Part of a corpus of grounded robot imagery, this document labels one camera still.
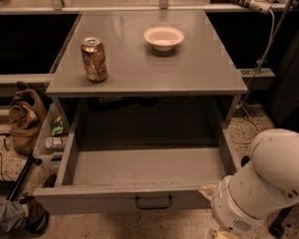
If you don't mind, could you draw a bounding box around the grey top drawer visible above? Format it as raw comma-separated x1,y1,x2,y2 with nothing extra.
35,97,240,215

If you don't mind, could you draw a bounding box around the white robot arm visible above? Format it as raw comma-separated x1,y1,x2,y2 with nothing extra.
211,128,299,235

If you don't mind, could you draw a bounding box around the white paper bowl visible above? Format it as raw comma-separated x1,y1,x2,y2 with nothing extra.
144,26,184,52

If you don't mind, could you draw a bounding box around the crushed orange soda can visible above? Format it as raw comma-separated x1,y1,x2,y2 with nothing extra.
81,37,108,82

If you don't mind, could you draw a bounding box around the green snack packet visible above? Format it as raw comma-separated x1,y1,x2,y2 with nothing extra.
51,117,67,136

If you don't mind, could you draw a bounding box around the clear plastic storage bin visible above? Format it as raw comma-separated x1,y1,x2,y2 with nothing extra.
33,104,66,172

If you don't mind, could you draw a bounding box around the silver can in bin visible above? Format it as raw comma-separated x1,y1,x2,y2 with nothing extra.
45,137,66,150

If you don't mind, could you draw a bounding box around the brown canvas bag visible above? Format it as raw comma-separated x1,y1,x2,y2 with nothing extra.
9,81,47,155

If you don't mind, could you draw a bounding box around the black tripod leg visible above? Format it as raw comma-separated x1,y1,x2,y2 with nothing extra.
7,155,36,201

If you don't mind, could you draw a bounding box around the dark shoe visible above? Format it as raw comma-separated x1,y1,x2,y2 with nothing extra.
19,193,49,234

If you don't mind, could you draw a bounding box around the blue jeans leg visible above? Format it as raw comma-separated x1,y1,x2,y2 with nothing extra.
0,201,26,235

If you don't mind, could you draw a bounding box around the black drawer handle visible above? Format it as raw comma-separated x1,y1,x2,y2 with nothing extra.
135,195,173,210

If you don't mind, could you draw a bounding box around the thin grey cable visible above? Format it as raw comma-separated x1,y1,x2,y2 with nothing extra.
230,9,277,145

